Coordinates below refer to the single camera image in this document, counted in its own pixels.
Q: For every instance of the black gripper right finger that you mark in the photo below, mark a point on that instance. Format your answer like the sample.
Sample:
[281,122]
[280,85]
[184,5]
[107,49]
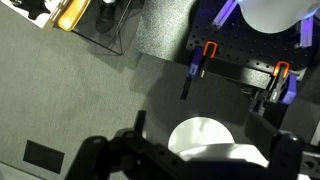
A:
[285,153]

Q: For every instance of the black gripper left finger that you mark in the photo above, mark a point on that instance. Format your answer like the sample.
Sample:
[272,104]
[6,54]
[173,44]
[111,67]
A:
[87,156]

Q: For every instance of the dark rectangular floor patch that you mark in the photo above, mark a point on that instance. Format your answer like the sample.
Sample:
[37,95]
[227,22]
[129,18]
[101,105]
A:
[44,156]

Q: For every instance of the black perforated mounting board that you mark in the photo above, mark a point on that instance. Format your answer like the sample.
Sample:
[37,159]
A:
[246,46]

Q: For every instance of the purple lit metal bar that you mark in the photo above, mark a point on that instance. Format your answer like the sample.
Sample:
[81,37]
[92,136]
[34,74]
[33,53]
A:
[306,31]
[224,14]

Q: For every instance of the black shoe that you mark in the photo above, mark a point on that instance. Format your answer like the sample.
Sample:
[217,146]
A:
[106,17]

